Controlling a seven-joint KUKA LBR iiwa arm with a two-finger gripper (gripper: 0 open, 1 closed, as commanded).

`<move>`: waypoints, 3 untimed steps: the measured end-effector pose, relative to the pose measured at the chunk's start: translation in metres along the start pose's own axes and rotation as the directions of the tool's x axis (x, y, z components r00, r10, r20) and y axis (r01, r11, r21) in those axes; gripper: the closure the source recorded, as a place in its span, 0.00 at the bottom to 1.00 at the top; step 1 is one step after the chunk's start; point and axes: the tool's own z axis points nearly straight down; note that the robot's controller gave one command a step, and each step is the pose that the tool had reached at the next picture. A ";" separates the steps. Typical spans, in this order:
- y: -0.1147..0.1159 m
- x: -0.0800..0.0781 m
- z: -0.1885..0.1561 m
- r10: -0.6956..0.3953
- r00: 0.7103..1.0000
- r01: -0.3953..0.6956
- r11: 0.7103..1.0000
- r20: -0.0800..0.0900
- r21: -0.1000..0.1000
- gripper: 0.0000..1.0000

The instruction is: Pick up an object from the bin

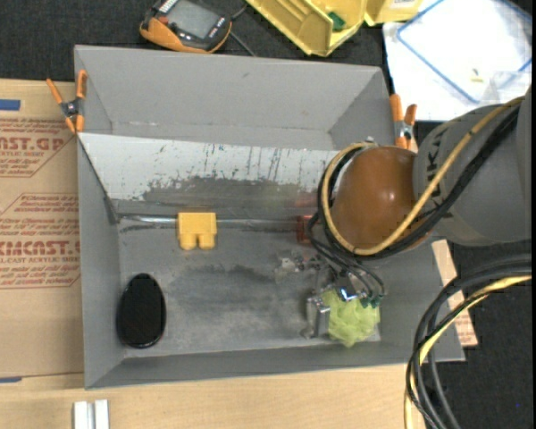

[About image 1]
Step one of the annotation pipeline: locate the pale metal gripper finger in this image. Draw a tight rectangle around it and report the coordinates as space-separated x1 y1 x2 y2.
306 293 332 340

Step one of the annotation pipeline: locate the yellow-green mesh sponge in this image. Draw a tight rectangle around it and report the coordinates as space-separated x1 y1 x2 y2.
326 285 381 349

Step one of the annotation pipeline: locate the orange translucent small object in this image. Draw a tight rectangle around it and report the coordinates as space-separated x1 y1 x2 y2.
295 214 317 246

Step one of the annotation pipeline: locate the grey metal bin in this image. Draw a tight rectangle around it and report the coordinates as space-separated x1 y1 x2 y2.
73 45 468 391

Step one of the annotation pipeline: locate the yellow toy building block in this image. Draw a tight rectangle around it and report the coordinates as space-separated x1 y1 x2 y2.
177 212 219 251

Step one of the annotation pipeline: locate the black oval object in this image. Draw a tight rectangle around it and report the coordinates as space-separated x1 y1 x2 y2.
115 273 168 349

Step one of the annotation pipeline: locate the brown cardboard board red print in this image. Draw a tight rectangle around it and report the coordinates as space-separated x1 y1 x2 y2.
0 77 87 386

